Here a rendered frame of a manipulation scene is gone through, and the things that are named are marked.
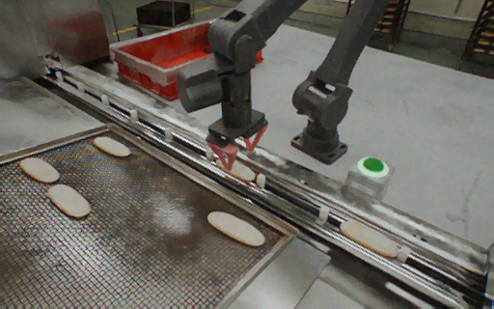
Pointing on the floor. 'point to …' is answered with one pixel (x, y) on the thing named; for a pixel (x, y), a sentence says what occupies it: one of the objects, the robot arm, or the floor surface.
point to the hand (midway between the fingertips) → (239, 156)
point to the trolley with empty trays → (164, 14)
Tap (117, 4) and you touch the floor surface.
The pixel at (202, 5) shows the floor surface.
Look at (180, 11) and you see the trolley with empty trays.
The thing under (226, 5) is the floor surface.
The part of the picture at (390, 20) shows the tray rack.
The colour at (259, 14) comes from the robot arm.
